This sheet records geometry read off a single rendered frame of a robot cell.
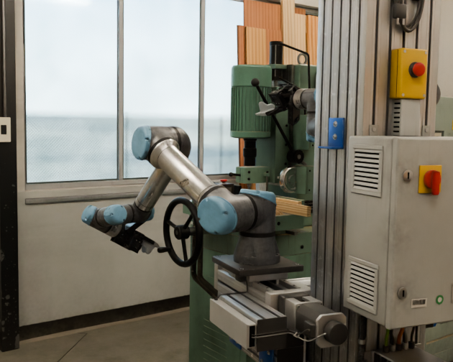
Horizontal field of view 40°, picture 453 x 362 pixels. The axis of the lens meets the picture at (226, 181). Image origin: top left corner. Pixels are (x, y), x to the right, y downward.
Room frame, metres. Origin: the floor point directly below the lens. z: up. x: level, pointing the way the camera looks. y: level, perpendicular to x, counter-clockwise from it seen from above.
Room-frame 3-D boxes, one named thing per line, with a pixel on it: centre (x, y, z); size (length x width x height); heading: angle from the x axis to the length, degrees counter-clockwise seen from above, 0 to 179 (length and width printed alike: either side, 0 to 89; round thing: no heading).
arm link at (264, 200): (1.99, -0.10, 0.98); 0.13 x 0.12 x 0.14; 134
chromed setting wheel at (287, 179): (2.71, -0.28, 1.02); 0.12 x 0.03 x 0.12; 125
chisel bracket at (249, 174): (2.75, -0.12, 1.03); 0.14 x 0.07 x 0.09; 125
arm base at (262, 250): (1.99, -0.10, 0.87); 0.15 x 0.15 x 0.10
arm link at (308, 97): (2.27, -0.32, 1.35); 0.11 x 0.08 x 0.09; 35
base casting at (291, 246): (2.81, -0.20, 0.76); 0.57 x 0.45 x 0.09; 125
